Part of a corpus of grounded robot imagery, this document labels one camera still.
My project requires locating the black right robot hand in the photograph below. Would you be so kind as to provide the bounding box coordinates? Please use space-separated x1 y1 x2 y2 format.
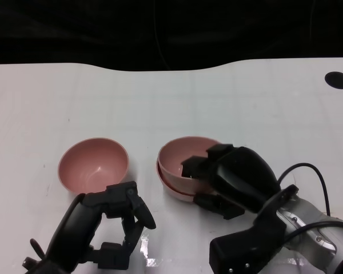
180 144 282 220

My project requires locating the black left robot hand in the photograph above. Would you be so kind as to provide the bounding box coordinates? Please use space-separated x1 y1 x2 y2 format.
44 181 157 271

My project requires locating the pink plastic bowl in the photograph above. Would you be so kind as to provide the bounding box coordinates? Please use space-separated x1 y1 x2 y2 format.
57 138 130 195
155 162 218 203
157 136 222 186

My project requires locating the silver tape patch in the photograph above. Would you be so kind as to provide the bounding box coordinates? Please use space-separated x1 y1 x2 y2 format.
139 232 165 268

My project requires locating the black round table grommet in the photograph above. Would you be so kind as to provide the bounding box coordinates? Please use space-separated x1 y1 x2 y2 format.
324 71 343 90

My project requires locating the black cloth backdrop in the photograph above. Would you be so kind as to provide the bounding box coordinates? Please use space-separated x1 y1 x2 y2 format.
0 0 343 72

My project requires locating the black cable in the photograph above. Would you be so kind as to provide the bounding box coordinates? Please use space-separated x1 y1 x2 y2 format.
277 163 332 217

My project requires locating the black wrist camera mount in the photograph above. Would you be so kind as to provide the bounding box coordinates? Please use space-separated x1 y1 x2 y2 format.
210 184 300 274

